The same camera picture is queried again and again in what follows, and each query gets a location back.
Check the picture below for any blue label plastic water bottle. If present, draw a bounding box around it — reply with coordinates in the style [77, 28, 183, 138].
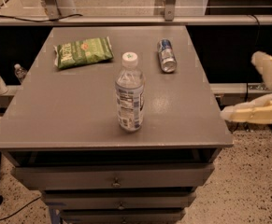
[115, 52, 145, 132]

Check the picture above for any grey metal post left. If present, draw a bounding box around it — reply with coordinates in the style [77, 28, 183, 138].
[40, 0, 77, 20]

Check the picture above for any black cable on floor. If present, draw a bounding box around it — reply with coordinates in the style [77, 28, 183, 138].
[0, 196, 42, 223]

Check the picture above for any green chip bag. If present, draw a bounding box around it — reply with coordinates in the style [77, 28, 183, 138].
[54, 37, 114, 70]

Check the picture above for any bottom drawer with knob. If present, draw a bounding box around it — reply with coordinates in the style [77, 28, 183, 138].
[61, 208, 185, 224]

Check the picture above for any top drawer with knob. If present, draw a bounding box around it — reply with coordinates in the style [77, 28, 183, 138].
[12, 163, 214, 190]

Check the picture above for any small clear bottle background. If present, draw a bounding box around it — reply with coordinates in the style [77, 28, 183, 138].
[14, 63, 27, 83]

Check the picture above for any grey drawer cabinet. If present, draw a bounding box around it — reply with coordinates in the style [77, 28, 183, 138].
[0, 25, 235, 224]

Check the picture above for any grey metal post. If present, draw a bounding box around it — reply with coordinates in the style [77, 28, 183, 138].
[40, 0, 77, 20]
[153, 0, 176, 21]

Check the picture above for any middle drawer with knob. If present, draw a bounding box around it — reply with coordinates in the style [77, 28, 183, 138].
[43, 191, 195, 210]

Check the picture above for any grey metal post centre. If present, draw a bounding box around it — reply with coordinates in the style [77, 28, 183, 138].
[153, 0, 176, 21]

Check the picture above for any black cable on ledge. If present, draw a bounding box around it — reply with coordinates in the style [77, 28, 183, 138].
[0, 8, 83, 23]

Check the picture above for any blue silver soda can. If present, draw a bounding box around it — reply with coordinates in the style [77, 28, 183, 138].
[157, 39, 177, 73]

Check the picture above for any drawer with knob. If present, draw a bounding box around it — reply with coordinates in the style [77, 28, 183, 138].
[61, 208, 185, 224]
[12, 163, 214, 190]
[43, 191, 195, 210]

